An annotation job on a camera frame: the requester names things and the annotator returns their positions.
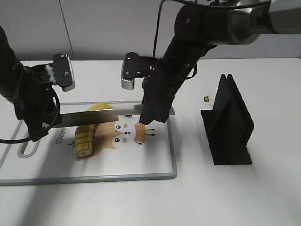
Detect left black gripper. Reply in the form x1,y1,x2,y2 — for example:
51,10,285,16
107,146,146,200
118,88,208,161
14,65,62,141

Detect right black cloth-covered gripper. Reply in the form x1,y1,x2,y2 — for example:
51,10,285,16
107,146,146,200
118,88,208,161
139,60,188,124

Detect knife with white handle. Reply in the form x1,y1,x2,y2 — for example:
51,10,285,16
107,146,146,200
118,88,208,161
52,103,176,128

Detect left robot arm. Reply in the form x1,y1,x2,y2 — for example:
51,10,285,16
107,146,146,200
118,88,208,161
0,29,62,144

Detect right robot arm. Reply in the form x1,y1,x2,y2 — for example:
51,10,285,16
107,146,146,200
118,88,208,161
140,0,301,125

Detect yellow banana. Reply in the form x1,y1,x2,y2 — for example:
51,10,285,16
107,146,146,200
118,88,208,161
75,102,113,158

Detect white grey-rimmed cutting board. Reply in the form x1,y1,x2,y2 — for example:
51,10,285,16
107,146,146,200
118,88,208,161
0,115,177,186

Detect black knife stand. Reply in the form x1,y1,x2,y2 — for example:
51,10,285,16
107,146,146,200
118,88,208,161
201,74,254,165

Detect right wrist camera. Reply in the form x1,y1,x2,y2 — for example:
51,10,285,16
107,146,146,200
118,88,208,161
121,52,158,90

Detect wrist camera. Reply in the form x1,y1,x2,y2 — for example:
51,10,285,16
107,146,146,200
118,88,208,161
121,52,158,90
45,53,75,92

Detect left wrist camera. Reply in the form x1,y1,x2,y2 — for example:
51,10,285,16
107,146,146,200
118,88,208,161
45,53,75,92

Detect black cable left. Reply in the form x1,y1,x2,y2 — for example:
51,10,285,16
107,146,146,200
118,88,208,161
0,88,61,144

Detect black cable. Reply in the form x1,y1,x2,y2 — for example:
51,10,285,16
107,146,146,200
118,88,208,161
0,88,61,144
152,0,212,58

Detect black cable right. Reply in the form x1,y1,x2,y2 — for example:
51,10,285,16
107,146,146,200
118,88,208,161
152,0,212,58

